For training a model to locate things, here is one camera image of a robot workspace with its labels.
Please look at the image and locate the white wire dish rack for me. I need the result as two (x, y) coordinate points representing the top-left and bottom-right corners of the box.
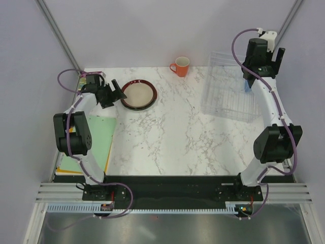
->
(201, 51), (262, 123)

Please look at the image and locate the purple book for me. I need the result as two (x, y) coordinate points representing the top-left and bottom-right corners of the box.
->
(78, 71), (106, 90)

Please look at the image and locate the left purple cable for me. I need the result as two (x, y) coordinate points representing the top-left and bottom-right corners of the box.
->
(57, 68), (134, 224)

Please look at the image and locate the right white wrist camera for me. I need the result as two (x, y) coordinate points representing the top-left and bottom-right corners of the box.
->
(257, 28), (277, 53)

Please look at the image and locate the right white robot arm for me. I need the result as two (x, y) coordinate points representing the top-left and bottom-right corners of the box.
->
(232, 38), (303, 200)

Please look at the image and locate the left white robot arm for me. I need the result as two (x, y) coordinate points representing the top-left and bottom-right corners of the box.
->
(53, 73), (127, 200)

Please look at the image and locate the orange mug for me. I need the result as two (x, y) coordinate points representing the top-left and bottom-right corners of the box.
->
(169, 56), (189, 78)

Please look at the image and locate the blue plate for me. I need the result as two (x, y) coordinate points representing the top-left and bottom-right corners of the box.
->
(244, 80), (251, 93)

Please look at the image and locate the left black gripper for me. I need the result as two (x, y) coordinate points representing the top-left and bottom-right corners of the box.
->
(98, 80), (126, 109)

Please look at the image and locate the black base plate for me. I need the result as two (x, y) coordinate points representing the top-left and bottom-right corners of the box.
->
(82, 176), (263, 209)

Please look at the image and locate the aluminium rail frame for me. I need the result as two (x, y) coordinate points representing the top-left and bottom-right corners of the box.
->
(36, 183), (312, 204)

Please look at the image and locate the white slotted cable duct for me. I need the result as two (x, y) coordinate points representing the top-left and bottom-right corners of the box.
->
(46, 203), (253, 214)

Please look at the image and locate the dark red cream plate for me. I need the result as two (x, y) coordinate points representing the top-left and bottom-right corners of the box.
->
(121, 79), (158, 111)

